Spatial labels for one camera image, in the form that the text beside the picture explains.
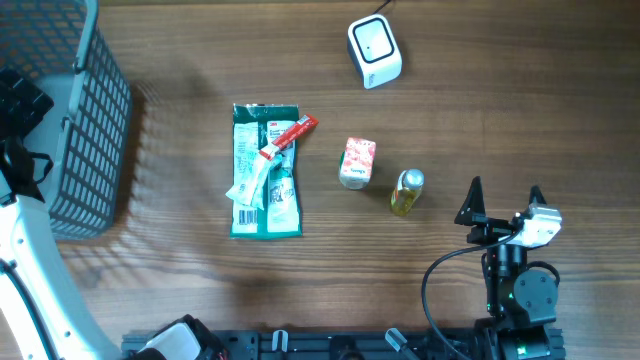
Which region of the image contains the yellow oil bottle silver cap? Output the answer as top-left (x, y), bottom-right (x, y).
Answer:
top-left (390, 169), bottom-right (425, 216)

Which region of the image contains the red stick sachet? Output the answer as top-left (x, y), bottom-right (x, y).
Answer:
top-left (259, 114), bottom-right (319, 161)

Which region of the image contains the green white gloves packet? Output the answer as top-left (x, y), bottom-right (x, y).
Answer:
top-left (230, 104), bottom-right (302, 240)

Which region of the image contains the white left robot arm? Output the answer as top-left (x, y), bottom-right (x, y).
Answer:
top-left (1, 68), bottom-right (133, 359)

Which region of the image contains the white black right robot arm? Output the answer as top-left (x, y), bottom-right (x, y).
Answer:
top-left (454, 177), bottom-right (567, 360)

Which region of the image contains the white barcode scanner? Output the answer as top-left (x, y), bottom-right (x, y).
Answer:
top-left (347, 14), bottom-right (403, 90)

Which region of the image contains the grey plastic mesh basket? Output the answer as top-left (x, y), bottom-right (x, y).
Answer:
top-left (1, 0), bottom-right (132, 241)

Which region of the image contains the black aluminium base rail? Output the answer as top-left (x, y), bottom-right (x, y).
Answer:
top-left (120, 327), bottom-right (566, 360)

